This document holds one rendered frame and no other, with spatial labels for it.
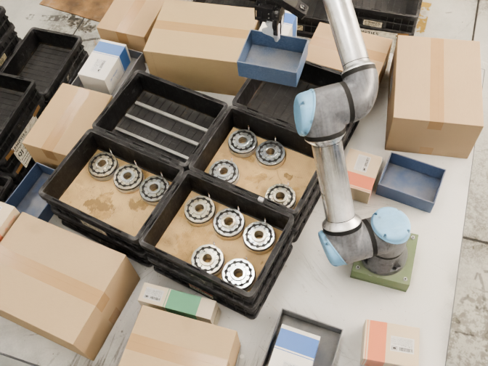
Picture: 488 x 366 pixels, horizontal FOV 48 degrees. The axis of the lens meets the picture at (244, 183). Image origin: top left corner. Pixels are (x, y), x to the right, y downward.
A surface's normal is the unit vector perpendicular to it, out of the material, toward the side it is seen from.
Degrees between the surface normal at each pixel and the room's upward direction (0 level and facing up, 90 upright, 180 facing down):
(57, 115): 0
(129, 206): 0
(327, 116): 52
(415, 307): 0
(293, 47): 91
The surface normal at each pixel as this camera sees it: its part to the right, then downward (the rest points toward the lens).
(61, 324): -0.07, -0.52
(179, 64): -0.22, 0.84
